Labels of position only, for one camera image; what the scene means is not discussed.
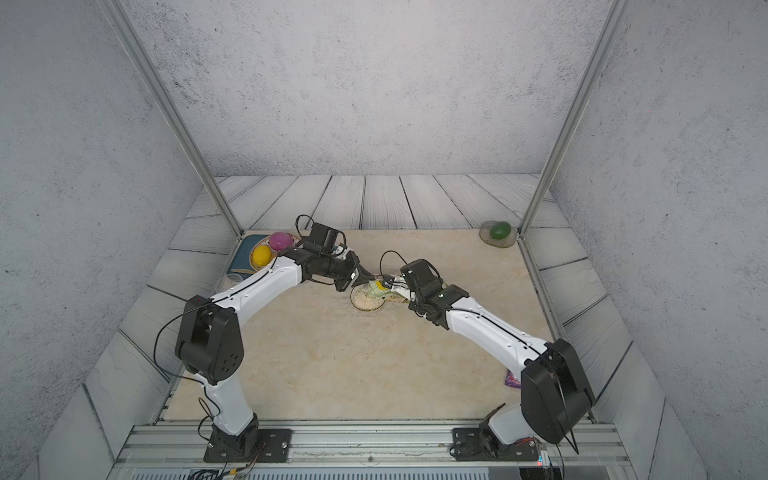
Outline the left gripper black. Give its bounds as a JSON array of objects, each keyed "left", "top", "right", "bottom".
[{"left": 318, "top": 250, "right": 375, "bottom": 292}]

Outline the green oats bag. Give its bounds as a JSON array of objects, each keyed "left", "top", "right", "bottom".
[{"left": 371, "top": 277, "right": 410, "bottom": 303}]

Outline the white patterned breakfast bowl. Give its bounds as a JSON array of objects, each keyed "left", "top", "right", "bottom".
[{"left": 350, "top": 282, "right": 387, "bottom": 312}]

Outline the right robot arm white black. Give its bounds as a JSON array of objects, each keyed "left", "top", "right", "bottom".
[{"left": 401, "top": 259, "right": 595, "bottom": 456}]

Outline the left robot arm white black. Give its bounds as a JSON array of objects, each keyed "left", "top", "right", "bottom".
[{"left": 175, "top": 223, "right": 374, "bottom": 444}]

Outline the poured oats pile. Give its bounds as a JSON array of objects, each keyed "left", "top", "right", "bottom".
[{"left": 350, "top": 285, "right": 385, "bottom": 312}]

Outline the grey stone dish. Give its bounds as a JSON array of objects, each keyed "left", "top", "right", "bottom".
[{"left": 479, "top": 220, "right": 518, "bottom": 248}]

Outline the magenta toy fruit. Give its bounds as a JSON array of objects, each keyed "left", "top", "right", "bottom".
[{"left": 268, "top": 231, "right": 296, "bottom": 252}]

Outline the green toy avocado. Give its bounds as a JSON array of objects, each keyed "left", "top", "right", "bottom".
[{"left": 489, "top": 221, "right": 512, "bottom": 241}]

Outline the yellow toy lemon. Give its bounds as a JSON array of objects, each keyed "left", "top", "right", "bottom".
[{"left": 249, "top": 243, "right": 274, "bottom": 270}]

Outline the purple Fox's candy bag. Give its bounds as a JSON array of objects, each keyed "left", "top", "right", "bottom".
[{"left": 504, "top": 370, "right": 521, "bottom": 389}]

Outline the teal placemat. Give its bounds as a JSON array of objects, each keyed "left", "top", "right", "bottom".
[{"left": 226, "top": 234, "right": 268, "bottom": 277}]

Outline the clear drinking glass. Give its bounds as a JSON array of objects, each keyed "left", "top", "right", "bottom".
[{"left": 215, "top": 273, "right": 243, "bottom": 293}]

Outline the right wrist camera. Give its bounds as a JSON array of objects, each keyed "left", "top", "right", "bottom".
[{"left": 383, "top": 276, "right": 411, "bottom": 301}]

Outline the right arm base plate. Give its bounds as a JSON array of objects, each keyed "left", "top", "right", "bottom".
[{"left": 449, "top": 427, "right": 540, "bottom": 462}]

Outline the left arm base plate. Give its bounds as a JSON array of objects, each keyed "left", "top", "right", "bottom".
[{"left": 203, "top": 427, "right": 292, "bottom": 463}]

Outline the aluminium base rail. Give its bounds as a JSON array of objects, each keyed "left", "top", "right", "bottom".
[{"left": 108, "top": 420, "right": 636, "bottom": 479}]

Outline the right aluminium frame post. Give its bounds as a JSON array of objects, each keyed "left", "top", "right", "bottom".
[{"left": 518, "top": 0, "right": 632, "bottom": 237}]

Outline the aluminium frame post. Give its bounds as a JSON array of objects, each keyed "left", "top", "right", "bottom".
[
  {"left": 98, "top": 0, "right": 244, "bottom": 238},
  {"left": 518, "top": 0, "right": 632, "bottom": 237}
]

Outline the left aluminium frame post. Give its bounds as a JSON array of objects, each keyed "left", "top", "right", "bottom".
[{"left": 98, "top": 0, "right": 244, "bottom": 238}]

